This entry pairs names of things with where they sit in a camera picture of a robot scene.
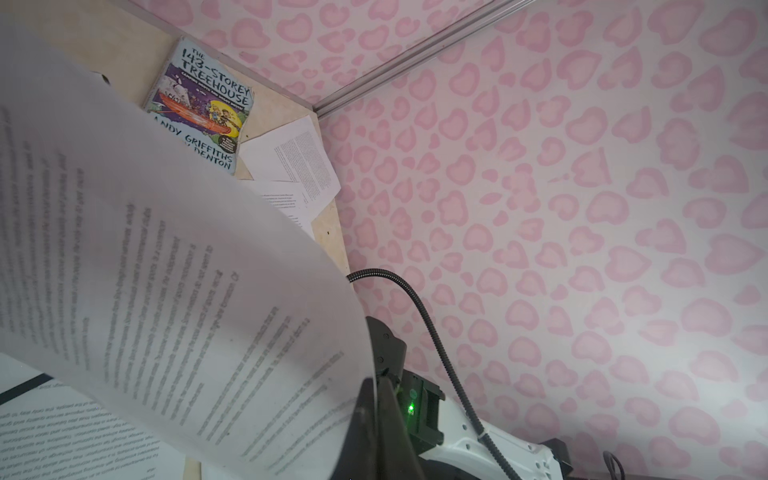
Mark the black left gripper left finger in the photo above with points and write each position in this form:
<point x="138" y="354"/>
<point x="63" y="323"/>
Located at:
<point x="358" y="457"/>

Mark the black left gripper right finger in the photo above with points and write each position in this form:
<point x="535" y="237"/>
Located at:
<point x="395" y="456"/>

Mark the printed paper sheet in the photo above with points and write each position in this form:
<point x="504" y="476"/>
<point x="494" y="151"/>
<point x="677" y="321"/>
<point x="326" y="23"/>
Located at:
<point x="54" y="432"/>
<point x="162" y="287"/>

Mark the blue and black file folder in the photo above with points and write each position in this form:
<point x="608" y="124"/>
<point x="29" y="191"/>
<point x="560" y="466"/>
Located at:
<point x="24" y="387"/>

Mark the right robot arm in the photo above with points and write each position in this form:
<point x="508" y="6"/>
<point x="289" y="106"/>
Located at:
<point x="438" y="432"/>

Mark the centre right printed sheet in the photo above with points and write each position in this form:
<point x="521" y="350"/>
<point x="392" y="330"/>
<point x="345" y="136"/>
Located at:
<point x="287" y="198"/>

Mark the far right printed sheet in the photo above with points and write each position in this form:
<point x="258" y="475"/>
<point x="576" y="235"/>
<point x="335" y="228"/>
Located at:
<point x="294" y="153"/>

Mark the colourful treehouse book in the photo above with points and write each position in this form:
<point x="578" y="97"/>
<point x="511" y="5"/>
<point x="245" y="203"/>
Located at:
<point x="200" y="102"/>

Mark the aluminium frame corner post right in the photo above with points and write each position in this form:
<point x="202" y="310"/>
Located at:
<point x="401" y="64"/>

